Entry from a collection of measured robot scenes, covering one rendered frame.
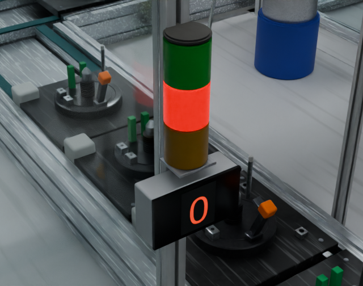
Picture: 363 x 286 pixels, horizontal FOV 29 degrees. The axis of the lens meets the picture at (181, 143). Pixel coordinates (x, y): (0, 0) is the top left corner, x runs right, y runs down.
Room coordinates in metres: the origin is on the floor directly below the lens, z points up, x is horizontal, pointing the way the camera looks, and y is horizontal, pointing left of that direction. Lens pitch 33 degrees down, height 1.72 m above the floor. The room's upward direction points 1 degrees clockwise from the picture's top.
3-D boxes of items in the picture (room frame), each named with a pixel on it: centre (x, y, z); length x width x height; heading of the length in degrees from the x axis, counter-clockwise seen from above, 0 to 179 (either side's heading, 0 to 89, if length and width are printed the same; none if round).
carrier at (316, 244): (0.88, -0.08, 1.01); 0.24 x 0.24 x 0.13; 35
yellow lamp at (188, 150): (0.66, -0.01, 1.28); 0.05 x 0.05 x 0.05
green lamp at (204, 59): (0.66, -0.01, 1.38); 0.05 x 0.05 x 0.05
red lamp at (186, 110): (0.66, -0.01, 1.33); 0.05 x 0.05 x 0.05
